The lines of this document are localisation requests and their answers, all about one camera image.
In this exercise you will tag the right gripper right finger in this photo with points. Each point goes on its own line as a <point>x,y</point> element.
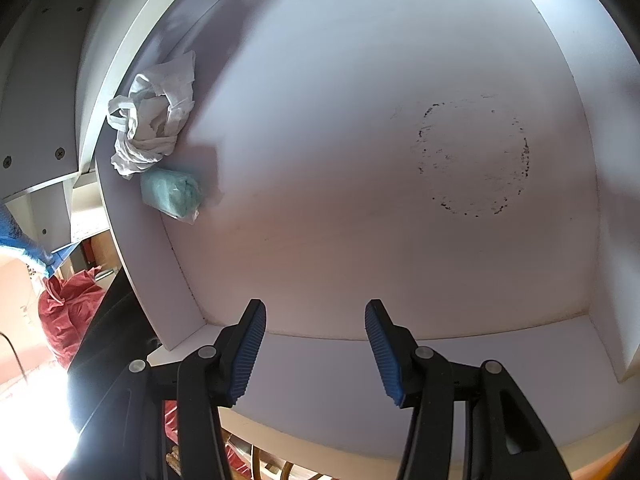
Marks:
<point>504,437</point>

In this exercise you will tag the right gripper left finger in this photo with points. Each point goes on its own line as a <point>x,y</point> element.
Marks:
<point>125,436</point>

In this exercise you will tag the red plastic bag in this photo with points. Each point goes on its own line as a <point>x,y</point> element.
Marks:
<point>66,308</point>

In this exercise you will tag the blue plaid tablecloth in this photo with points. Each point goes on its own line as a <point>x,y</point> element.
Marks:
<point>17,244</point>

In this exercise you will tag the teal folded towel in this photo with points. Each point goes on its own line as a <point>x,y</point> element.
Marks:
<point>174,193</point>

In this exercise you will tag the white drawer box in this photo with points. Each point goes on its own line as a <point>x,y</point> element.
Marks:
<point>474,164</point>

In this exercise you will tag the white striped crumpled cloth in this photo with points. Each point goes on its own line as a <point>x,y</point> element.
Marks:
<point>150,117</point>

